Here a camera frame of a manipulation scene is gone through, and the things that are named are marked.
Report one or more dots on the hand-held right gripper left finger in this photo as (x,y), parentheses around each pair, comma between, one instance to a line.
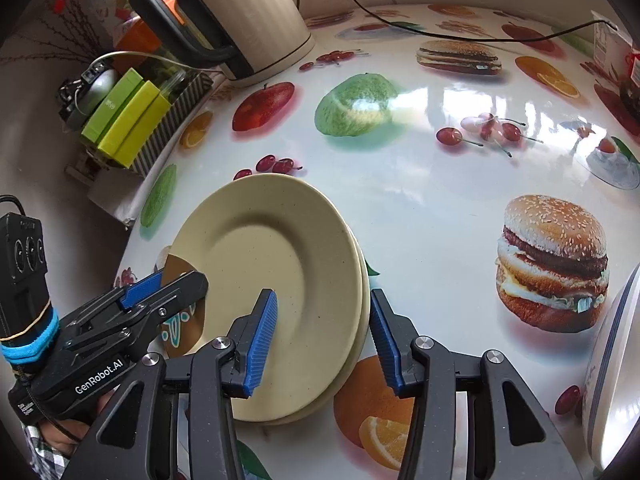
(262,345)

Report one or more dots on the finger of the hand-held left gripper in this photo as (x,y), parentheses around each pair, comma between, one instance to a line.
(180,292)
(142,291)

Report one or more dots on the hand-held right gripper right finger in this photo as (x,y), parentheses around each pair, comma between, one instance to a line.
(385,345)

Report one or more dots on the beige plate with brown patch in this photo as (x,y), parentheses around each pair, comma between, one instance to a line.
(359,285)
(270,260)
(366,285)

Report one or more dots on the large white blue-striped bowl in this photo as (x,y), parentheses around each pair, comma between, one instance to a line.
(617,385)

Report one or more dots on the person's left forearm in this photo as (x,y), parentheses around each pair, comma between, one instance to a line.
(40,455)

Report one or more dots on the person's left hand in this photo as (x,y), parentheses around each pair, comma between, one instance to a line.
(70,432)

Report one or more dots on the yellow green flat box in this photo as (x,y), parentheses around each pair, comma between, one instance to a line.
(145,132)
(125,120)

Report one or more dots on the striped storage tray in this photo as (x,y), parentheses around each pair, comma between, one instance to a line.
(170,120)

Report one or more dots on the grey round device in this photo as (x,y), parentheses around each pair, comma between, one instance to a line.
(97,87)

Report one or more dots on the orange box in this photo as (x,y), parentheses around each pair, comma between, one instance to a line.
(137,37)

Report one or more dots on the dried twig bunch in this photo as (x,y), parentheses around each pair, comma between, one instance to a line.
(65,25)

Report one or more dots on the cream electric kettle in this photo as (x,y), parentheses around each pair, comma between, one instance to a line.
(250,20)

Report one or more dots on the red label glass jar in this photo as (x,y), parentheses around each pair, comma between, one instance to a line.
(634,80)

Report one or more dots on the small white carton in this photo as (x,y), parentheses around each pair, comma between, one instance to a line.
(607,42)

